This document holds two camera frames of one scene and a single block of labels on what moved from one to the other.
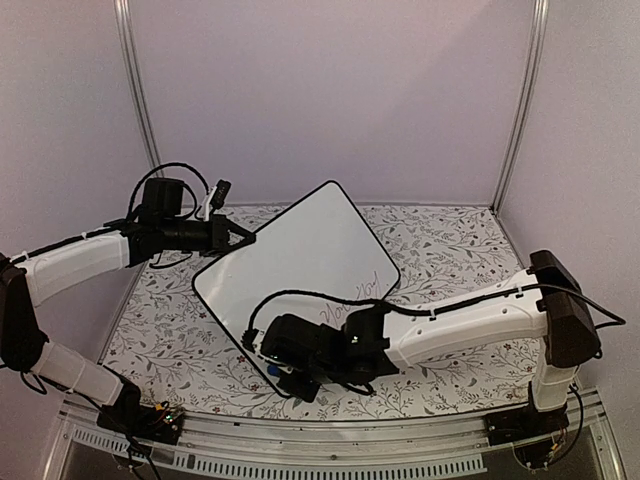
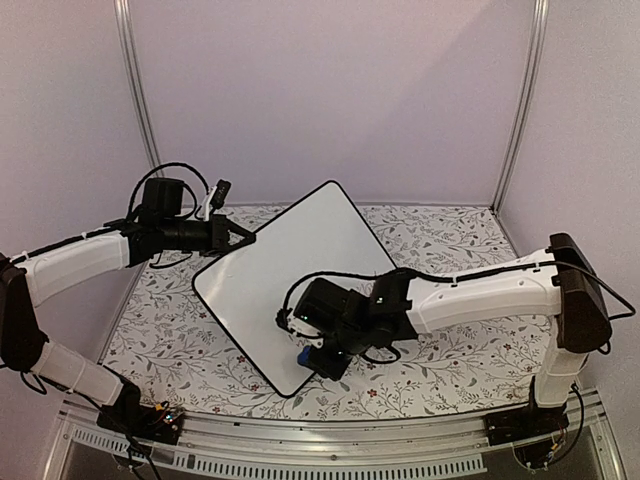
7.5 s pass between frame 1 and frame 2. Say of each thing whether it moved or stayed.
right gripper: moved
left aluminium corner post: stayed
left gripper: stayed
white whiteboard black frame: stayed
